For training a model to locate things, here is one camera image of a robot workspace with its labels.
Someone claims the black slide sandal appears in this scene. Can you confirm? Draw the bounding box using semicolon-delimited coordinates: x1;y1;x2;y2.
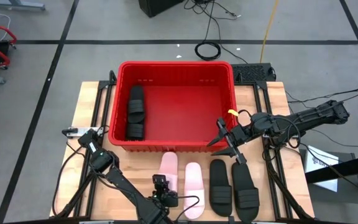
209;159;233;218
231;161;260;223
126;123;145;141
127;85;146;124

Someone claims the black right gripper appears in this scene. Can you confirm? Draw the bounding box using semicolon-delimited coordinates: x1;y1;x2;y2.
206;117;252;165

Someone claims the coiled black cable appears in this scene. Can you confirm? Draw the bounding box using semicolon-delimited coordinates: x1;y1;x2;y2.
194;42;222;62

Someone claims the white printed paper sheet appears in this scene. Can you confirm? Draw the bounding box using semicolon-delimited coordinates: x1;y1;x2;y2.
303;145;340;192

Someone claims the yellow floor cable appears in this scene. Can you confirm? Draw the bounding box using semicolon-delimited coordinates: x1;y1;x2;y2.
259;0;280;64

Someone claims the large black box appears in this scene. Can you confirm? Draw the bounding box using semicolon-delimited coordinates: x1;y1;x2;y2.
138;0;185;18

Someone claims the long black arm cable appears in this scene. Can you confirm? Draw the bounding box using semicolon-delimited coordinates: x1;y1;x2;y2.
52;144;86;218

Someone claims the black stand beam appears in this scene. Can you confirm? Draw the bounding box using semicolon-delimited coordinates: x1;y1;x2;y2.
305;152;358;192

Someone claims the pale pink slide sandal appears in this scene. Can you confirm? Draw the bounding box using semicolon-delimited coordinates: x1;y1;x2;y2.
183;162;206;220
157;151;179;192

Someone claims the red plastic bin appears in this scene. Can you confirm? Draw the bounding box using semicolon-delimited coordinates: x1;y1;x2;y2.
108;60;242;153

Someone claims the black frame rail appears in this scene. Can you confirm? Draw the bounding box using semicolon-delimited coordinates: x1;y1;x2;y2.
7;214;323;224

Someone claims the grey metal foot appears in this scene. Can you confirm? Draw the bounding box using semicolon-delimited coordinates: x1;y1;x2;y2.
0;0;46;12

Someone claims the grey platform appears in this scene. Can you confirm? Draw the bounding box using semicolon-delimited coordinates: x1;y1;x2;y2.
301;148;358;206

